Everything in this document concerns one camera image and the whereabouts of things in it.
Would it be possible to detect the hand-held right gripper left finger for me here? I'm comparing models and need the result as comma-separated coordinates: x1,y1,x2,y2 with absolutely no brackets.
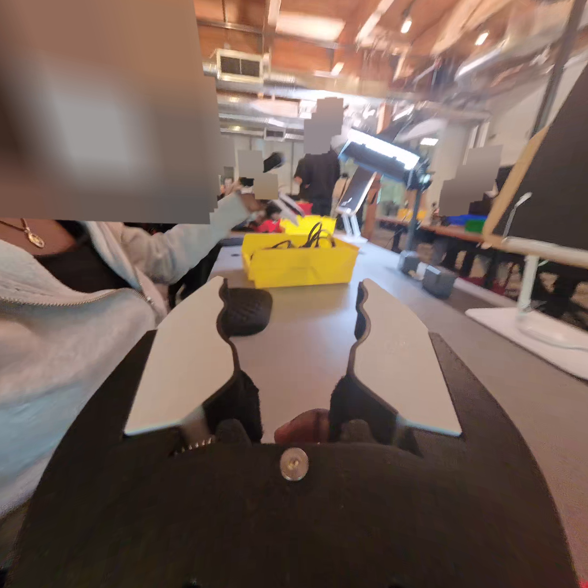
124,277,240,436

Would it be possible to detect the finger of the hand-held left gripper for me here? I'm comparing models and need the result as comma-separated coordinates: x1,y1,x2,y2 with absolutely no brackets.
275,192,307,219
271,202,299,227

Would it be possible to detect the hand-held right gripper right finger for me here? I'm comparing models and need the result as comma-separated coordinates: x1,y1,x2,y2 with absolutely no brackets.
347,278,462,437

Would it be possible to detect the person's left forearm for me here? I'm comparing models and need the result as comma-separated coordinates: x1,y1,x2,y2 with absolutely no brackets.
122,193,252,286

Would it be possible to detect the person's left hand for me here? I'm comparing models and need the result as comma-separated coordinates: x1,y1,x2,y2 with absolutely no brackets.
239,190,269,223

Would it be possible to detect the tilted board on white stand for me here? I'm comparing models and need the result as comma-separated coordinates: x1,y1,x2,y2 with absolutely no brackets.
334,165,383,243

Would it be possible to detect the black quilted pad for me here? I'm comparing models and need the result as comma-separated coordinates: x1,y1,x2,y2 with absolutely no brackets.
220,288,273,337

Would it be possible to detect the ceiling air vent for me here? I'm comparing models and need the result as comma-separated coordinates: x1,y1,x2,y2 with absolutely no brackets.
215,48,272,84

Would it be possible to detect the black light stand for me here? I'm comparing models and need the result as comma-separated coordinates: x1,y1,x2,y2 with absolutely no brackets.
403,161,433,258

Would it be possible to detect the person's grey zip hoodie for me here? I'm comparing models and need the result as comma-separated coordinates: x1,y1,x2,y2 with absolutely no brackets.
0,220,184,517

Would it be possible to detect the long wooden desk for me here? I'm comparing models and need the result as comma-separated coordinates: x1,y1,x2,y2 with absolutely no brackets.
380,218,485,242

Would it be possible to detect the black metal pole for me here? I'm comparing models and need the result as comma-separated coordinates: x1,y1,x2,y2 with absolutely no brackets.
533,0,588,136

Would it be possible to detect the gold necklace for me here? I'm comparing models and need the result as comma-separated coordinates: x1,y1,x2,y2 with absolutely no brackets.
0,220,46,249

